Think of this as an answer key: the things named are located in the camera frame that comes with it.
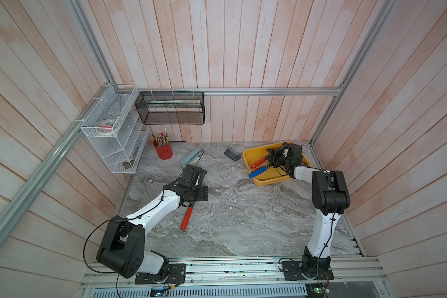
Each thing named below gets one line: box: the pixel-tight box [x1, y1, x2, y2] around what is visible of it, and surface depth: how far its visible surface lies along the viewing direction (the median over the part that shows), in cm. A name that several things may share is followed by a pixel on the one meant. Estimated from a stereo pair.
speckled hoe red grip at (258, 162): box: [250, 157, 267, 170], surface depth 98 cm
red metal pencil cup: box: [153, 139, 173, 160], surface depth 110 cm
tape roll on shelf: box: [96, 119, 121, 136], surface depth 76 cm
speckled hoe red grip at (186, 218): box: [180, 206, 194, 231], surface depth 89 cm
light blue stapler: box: [180, 147, 202, 168], surface depth 109 cm
